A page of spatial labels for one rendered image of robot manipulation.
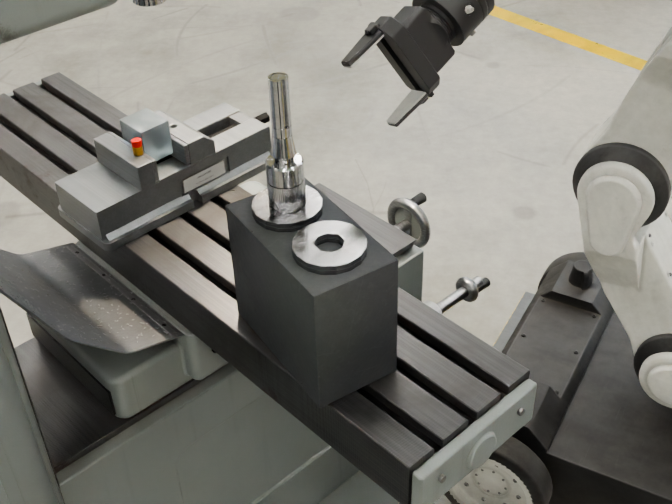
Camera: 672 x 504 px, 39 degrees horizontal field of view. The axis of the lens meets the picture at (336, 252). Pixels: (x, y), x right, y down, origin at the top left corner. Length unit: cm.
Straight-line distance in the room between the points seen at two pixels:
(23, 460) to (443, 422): 55
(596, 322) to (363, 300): 80
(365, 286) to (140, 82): 293
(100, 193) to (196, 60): 262
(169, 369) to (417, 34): 63
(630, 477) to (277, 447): 63
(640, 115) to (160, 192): 73
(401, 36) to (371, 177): 203
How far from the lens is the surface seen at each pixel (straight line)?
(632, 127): 142
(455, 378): 123
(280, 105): 110
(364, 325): 114
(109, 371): 145
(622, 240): 146
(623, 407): 172
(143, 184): 148
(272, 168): 114
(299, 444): 184
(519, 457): 159
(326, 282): 108
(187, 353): 146
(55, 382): 159
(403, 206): 196
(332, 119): 358
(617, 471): 163
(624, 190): 141
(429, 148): 340
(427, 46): 126
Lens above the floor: 180
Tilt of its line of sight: 38 degrees down
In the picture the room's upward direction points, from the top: 2 degrees counter-clockwise
